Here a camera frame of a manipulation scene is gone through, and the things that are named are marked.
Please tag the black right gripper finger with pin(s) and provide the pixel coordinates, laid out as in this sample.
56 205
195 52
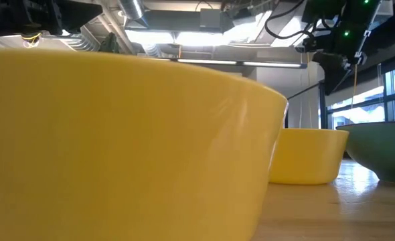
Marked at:
334 77

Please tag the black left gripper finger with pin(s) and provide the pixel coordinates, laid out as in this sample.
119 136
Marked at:
80 15

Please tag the plain yellow bowl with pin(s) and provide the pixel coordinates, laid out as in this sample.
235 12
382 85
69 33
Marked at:
308 157
117 150

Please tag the teal bowl blue patterned interior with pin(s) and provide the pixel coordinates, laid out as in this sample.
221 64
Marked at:
385 150

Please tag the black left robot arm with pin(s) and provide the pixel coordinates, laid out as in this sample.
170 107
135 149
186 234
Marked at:
0 20

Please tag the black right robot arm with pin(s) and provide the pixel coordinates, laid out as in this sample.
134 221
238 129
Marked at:
355 20

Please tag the green cactus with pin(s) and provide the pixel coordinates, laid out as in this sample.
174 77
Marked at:
109 43

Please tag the large glass window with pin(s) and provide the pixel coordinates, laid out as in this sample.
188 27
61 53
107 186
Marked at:
358 115

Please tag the grey ceiling box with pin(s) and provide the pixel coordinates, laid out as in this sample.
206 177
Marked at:
211 18

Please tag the silver round ventilation duct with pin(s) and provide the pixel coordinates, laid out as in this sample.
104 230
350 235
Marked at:
132 8

